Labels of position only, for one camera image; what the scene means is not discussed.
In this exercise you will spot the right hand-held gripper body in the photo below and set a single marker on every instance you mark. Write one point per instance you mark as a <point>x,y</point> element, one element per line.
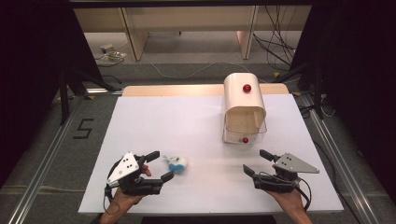
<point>292,165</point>

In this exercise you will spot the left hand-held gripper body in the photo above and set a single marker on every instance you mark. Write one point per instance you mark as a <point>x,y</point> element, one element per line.
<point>126,169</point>

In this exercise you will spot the small white and blue toy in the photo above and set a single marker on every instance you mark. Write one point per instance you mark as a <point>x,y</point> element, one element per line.
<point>178,164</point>

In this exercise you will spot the white bread box red knobs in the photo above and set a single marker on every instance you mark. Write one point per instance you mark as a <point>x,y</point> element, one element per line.
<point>244,99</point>

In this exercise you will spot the person's left hand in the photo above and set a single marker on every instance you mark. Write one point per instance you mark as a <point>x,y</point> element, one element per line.
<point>126,200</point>

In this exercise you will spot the person's right hand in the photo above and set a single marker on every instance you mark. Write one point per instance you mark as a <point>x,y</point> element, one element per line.
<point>288,200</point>

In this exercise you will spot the person's dark clothing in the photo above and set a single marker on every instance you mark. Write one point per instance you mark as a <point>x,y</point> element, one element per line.
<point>208,220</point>

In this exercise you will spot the wooden board under table top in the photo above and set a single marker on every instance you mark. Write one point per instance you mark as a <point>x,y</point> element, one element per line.
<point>174,90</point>

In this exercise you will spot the black tripod stand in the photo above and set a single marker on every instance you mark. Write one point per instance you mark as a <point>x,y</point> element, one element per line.
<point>317,93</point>
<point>64,99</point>

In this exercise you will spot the white power strip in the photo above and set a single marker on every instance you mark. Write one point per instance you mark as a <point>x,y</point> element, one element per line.
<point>109,51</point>

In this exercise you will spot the aluminium floor rail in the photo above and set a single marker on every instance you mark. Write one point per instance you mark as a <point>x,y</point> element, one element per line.
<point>339,161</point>
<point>43,165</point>

